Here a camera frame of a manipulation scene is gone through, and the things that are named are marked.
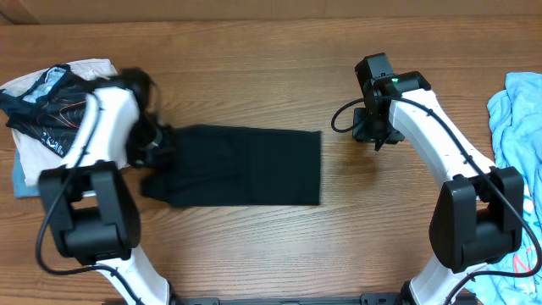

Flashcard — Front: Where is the black t-shirt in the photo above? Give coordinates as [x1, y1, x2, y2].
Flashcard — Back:
[141, 125, 322, 208]

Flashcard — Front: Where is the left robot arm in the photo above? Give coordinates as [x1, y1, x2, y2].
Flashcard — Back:
[35, 68, 181, 304]

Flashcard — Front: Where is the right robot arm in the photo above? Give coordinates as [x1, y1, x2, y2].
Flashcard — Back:
[352, 53, 524, 304]

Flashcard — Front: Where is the black orange patterned garment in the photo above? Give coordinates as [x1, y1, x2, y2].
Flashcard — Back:
[1, 64, 104, 158]

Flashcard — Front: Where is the blue folded garment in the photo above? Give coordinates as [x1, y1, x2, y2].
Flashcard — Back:
[12, 151, 39, 199]

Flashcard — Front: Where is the light blue garment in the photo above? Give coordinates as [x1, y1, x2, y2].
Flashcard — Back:
[466, 72, 541, 305]

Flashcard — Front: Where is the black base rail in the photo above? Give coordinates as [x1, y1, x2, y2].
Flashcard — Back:
[170, 292, 415, 305]

